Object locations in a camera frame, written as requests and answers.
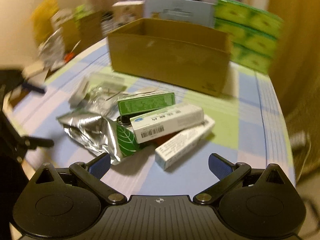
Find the silver green foil pouch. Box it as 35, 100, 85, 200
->
57, 110, 143, 165

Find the plaid tablecloth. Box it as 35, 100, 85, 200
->
13, 41, 296, 197

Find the white humidifier product box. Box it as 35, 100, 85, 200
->
112, 1, 145, 25

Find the green throat spray box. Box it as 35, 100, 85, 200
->
118, 90, 176, 115

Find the black cable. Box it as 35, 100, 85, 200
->
116, 115, 132, 127

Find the light blue milk carton box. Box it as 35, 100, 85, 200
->
143, 0, 214, 28

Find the brown cardboard box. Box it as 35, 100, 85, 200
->
107, 18, 232, 96

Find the white ointment tube box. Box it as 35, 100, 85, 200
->
155, 115, 215, 170

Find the green tissue pack bundle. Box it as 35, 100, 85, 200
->
214, 0, 283, 74

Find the clear silver plastic bag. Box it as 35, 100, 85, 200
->
85, 72, 126, 116

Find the brown cardboard carton stack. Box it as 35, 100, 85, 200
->
51, 4, 103, 54

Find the white mecobalamin tablet box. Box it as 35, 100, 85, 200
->
130, 102, 204, 144

